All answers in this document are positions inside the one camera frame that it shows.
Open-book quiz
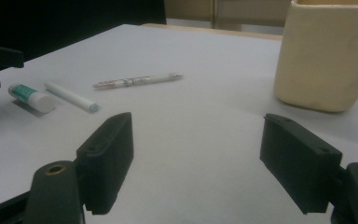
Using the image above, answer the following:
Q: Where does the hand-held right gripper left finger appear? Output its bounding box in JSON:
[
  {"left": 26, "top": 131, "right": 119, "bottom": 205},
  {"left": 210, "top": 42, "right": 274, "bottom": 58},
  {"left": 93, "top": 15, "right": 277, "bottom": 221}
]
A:
[{"left": 76, "top": 111, "right": 134, "bottom": 216}]

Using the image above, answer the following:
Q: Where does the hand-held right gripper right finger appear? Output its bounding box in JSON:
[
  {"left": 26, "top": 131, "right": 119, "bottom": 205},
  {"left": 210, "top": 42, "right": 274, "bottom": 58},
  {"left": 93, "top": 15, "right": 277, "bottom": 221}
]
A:
[{"left": 259, "top": 113, "right": 343, "bottom": 215}]

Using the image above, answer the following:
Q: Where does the green and white glue stick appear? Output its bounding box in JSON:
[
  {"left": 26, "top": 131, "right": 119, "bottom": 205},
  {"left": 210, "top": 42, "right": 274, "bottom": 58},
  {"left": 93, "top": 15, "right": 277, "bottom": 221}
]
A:
[{"left": 7, "top": 83, "right": 57, "bottom": 114}]

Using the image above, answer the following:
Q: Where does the white pen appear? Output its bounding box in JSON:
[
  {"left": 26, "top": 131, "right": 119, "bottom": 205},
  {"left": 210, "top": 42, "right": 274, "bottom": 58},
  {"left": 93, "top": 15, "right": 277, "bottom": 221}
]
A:
[{"left": 44, "top": 81, "right": 101, "bottom": 113}]

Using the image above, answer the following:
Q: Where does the clear pen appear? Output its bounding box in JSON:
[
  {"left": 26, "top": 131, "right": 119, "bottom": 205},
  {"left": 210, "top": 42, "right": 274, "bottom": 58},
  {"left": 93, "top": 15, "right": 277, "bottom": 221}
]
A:
[{"left": 92, "top": 73, "right": 185, "bottom": 91}]

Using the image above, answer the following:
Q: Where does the cream pen holder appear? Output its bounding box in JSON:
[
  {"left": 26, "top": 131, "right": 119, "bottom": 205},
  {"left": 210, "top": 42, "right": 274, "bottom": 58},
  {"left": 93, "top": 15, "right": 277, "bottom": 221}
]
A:
[{"left": 273, "top": 0, "right": 358, "bottom": 113}]

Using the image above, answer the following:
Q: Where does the dark curtain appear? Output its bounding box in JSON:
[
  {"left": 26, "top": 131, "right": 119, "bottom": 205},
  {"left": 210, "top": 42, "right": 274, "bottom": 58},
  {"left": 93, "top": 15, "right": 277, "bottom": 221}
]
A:
[{"left": 0, "top": 0, "right": 167, "bottom": 63}]

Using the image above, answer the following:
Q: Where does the light wooden shelf unit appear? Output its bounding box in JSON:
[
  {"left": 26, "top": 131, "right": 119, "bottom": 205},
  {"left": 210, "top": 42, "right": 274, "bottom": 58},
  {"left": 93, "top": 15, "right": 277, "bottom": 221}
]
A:
[{"left": 164, "top": 0, "right": 293, "bottom": 35}]

